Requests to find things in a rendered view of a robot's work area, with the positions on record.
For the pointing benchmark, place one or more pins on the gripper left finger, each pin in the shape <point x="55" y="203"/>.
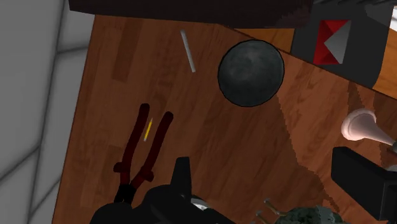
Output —
<point x="181" y="183"/>

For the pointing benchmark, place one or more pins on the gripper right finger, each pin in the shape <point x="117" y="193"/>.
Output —
<point x="363" y="180"/>

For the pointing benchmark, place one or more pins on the pink horn shaped object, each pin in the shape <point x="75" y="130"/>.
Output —
<point x="361" y="125"/>

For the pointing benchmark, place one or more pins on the yellow pencil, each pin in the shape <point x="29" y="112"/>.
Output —
<point x="148" y="130"/>

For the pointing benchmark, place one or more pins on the grey green spiked lump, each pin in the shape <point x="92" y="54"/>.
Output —
<point x="304" y="215"/>

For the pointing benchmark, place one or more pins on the dark grey round bowl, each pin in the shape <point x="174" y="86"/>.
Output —
<point x="250" y="73"/>

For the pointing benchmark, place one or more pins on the grey thin stick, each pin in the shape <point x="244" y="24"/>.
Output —
<point x="188" y="51"/>

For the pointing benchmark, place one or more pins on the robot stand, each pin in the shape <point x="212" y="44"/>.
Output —
<point x="356" y="46"/>

